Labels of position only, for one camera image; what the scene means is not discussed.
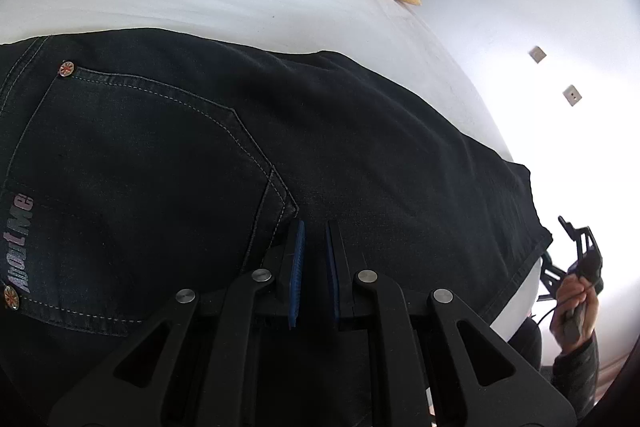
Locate black denim pants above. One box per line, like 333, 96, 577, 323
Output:
1, 29, 551, 426

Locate operator right hand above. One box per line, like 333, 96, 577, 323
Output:
550, 274, 599, 355

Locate operator right dark sleeve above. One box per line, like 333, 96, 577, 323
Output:
551, 335, 599, 421

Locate wall switch plate near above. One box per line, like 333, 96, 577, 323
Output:
563, 84, 582, 106

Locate wall switch plate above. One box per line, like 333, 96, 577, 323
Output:
529, 46, 547, 64
563, 84, 582, 106

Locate wall switch plate far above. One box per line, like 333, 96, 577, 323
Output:
529, 46, 547, 64

